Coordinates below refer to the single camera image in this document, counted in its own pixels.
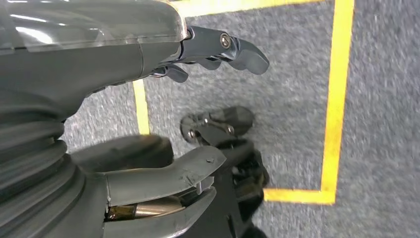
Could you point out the yellow floor tape square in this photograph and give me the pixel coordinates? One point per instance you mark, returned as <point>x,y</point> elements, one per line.
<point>338,98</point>

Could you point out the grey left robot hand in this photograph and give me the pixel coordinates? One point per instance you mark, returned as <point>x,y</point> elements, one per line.
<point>82,65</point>

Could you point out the black robot foot mechanism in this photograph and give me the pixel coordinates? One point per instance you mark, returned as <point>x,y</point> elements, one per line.
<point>246,177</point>

